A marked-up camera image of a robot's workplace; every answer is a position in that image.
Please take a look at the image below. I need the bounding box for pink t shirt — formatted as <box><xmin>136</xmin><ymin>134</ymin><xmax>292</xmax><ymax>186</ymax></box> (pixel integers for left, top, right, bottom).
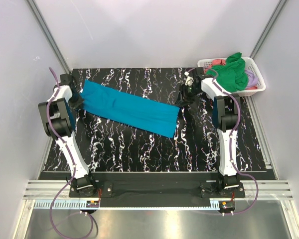
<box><xmin>204</xmin><ymin>59</ymin><xmax>227</xmax><ymax>76</ymax></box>

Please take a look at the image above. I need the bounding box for green t shirt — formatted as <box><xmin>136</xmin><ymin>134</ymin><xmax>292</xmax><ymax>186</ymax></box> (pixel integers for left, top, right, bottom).
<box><xmin>206</xmin><ymin>52</ymin><xmax>249</xmax><ymax>92</ymax></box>

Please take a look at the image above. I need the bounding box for lilac t shirt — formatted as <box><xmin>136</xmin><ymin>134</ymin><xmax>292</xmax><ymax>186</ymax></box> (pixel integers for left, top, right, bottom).
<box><xmin>245</xmin><ymin>69</ymin><xmax>259</xmax><ymax>89</ymax></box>

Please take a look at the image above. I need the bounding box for left aluminium frame post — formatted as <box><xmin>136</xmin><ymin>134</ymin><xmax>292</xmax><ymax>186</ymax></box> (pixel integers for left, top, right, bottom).
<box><xmin>25</xmin><ymin>0</ymin><xmax>72</xmax><ymax>74</ymax></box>

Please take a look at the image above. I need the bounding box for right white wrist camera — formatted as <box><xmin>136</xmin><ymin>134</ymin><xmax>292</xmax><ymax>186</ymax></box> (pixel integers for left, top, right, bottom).
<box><xmin>184</xmin><ymin>71</ymin><xmax>194</xmax><ymax>86</ymax></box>

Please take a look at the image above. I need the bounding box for white plastic laundry basket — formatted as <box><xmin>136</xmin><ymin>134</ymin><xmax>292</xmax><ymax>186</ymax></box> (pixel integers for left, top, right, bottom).
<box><xmin>197</xmin><ymin>57</ymin><xmax>266</xmax><ymax>97</ymax></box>

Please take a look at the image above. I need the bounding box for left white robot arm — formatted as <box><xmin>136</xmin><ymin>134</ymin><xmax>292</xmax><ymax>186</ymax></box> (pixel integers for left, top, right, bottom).
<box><xmin>38</xmin><ymin>68</ymin><xmax>98</xmax><ymax>197</ymax></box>

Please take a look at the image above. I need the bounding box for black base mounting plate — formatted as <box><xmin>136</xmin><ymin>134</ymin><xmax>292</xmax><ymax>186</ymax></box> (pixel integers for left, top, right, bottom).
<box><xmin>69</xmin><ymin>172</ymin><xmax>245</xmax><ymax>209</ymax></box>

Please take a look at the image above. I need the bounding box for aluminium rail bar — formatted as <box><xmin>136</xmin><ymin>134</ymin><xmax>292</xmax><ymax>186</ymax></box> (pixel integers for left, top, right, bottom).
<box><xmin>23</xmin><ymin>180</ymin><xmax>293</xmax><ymax>201</ymax></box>

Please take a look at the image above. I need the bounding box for blue t shirt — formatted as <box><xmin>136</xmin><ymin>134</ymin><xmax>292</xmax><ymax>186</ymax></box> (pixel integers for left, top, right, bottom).
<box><xmin>81</xmin><ymin>79</ymin><xmax>179</xmax><ymax>138</ymax></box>

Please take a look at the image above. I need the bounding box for right aluminium frame post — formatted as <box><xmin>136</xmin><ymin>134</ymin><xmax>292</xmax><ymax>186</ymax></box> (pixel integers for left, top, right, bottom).
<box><xmin>249</xmin><ymin>0</ymin><xmax>289</xmax><ymax>59</ymax></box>

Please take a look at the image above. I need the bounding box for aluminium frame post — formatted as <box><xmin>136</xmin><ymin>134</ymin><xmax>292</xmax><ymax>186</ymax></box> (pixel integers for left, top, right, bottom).
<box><xmin>249</xmin><ymin>0</ymin><xmax>289</xmax><ymax>59</ymax></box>
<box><xmin>25</xmin><ymin>0</ymin><xmax>72</xmax><ymax>74</ymax></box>

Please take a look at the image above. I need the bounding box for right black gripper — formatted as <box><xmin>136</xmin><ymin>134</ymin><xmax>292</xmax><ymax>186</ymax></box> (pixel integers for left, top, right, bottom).
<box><xmin>174</xmin><ymin>84</ymin><xmax>202</xmax><ymax>108</ymax></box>

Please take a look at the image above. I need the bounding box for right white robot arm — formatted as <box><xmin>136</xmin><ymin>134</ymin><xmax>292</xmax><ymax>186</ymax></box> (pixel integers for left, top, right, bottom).
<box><xmin>175</xmin><ymin>67</ymin><xmax>241</xmax><ymax>198</ymax></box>

